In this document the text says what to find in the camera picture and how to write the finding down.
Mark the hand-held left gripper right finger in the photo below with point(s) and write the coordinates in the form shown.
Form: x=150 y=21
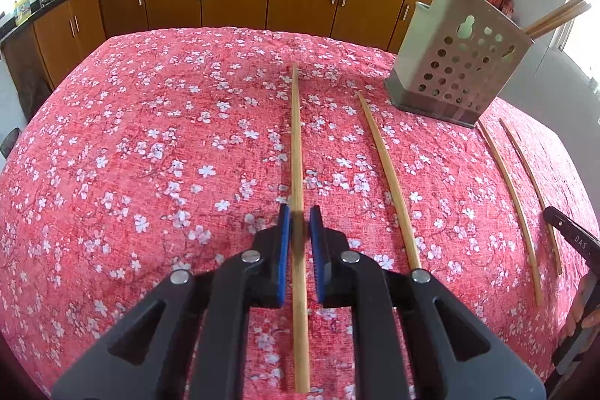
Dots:
x=315 y=254

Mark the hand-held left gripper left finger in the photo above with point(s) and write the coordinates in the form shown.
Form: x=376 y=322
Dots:
x=283 y=254

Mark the wooden chopstick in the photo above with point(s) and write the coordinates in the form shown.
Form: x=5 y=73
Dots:
x=558 y=10
x=562 y=21
x=513 y=194
x=386 y=170
x=532 y=175
x=296 y=137

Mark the green perforated utensil holder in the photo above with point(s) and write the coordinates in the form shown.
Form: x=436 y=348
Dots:
x=468 y=67

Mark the person's right hand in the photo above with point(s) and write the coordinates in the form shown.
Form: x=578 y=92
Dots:
x=583 y=306

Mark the red floral tablecloth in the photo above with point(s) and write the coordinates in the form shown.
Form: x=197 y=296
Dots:
x=140 y=147

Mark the red sauce bottle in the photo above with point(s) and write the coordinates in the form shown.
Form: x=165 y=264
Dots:
x=506 y=1

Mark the yellow detergent bottle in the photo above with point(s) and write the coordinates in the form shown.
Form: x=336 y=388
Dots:
x=23 y=11

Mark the window with white frame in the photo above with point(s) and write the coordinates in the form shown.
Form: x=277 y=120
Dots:
x=574 y=34

